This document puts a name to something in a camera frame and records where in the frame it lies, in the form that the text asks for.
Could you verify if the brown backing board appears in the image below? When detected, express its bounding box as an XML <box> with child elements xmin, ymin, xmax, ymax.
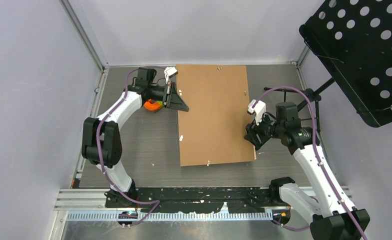
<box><xmin>176</xmin><ymin>64</ymin><xmax>254</xmax><ymax>167</ymax></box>

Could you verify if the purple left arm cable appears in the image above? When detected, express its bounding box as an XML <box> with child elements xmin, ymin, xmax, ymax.
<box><xmin>95</xmin><ymin>66</ymin><xmax>168</xmax><ymax>228</ymax></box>

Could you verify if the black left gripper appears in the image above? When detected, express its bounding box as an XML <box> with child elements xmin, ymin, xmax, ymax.
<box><xmin>148</xmin><ymin>81</ymin><xmax>189</xmax><ymax>112</ymax></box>

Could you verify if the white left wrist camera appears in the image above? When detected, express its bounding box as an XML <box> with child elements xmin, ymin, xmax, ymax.
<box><xmin>164</xmin><ymin>66</ymin><xmax>178</xmax><ymax>85</ymax></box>

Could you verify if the black music stand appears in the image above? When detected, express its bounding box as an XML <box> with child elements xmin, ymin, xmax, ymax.
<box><xmin>297</xmin><ymin>0</ymin><xmax>392</xmax><ymax>134</ymax></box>

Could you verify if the orange horseshoe toy block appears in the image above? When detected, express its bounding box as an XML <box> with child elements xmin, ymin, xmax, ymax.
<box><xmin>143</xmin><ymin>99</ymin><xmax>163</xmax><ymax>112</ymax></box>

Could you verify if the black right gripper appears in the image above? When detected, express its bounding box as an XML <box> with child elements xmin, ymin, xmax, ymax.
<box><xmin>244</xmin><ymin>109</ymin><xmax>285</xmax><ymax>147</ymax></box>

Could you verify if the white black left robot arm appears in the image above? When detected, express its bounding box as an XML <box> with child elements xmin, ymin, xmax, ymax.
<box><xmin>81</xmin><ymin>66</ymin><xmax>189</xmax><ymax>207</ymax></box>

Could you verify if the light wooden picture frame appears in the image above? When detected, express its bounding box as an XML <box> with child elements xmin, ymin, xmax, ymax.
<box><xmin>253</xmin><ymin>147</ymin><xmax>257</xmax><ymax>161</ymax></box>

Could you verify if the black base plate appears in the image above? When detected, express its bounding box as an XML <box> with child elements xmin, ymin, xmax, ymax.
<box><xmin>104</xmin><ymin>186</ymin><xmax>291</xmax><ymax>215</ymax></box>

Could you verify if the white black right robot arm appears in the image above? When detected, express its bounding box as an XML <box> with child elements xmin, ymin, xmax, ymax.
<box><xmin>244</xmin><ymin>100</ymin><xmax>370</xmax><ymax>240</ymax></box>

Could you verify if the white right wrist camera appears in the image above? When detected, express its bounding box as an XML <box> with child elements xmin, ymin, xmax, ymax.
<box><xmin>247</xmin><ymin>99</ymin><xmax>266</xmax><ymax>125</ymax></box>

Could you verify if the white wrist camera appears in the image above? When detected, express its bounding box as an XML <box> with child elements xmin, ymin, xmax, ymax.
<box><xmin>247</xmin><ymin>99</ymin><xmax>266</xmax><ymax>125</ymax></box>
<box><xmin>164</xmin><ymin>66</ymin><xmax>178</xmax><ymax>85</ymax></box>

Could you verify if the aluminium front rail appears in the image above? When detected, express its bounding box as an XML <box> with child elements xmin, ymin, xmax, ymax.
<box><xmin>55</xmin><ymin>183</ymin><xmax>350</xmax><ymax>222</ymax></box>

